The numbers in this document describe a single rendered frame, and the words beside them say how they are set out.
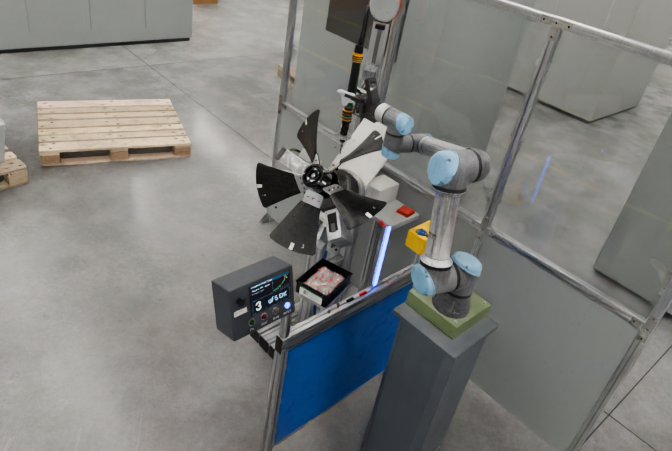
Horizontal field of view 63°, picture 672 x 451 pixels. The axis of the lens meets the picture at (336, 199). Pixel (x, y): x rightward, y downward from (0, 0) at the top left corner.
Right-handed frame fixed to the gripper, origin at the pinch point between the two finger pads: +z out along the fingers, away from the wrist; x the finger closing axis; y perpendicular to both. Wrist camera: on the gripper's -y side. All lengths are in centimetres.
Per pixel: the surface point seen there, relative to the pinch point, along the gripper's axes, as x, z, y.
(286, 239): -23, 0, 70
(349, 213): -7, -21, 49
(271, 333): -5, 21, 158
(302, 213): -13, 2, 60
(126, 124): 37, 296, 152
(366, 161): 30, 6, 45
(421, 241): 21, -42, 61
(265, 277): -69, -42, 41
